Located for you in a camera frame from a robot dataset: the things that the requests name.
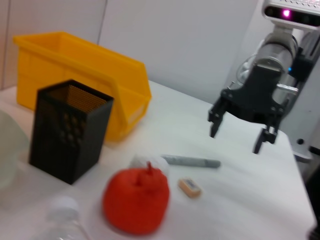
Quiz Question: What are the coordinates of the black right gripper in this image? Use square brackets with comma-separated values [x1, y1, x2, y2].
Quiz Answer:
[207, 64, 286, 154]

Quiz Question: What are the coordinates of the grey marker pen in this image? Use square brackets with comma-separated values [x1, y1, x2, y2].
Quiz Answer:
[161, 154, 222, 170]

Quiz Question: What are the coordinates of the beige eraser with barcode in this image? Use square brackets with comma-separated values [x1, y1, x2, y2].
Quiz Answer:
[177, 177, 202, 199]

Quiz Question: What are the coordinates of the white paper ball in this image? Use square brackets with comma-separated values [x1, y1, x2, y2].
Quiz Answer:
[129, 153, 171, 177]

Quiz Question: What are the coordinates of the red-orange knitted fruit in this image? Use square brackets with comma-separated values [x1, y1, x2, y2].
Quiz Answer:
[102, 161, 171, 235]

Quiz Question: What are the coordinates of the clear water bottle green label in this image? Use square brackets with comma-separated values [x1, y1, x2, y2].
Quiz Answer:
[32, 196, 89, 240]

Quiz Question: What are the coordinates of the black mesh pen holder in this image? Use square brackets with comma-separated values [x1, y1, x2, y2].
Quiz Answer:
[28, 79, 115, 186]

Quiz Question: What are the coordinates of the translucent green fruit bowl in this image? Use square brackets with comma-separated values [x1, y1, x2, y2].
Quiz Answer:
[0, 109, 31, 208]

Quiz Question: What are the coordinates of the grey robot torso column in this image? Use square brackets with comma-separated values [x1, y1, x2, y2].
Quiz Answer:
[291, 26, 320, 163]

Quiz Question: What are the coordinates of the yellow plastic storage bin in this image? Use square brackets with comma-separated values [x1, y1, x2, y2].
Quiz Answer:
[12, 31, 153, 143]

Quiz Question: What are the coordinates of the silver robot head camera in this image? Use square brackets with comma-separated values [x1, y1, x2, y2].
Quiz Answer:
[262, 0, 320, 28]

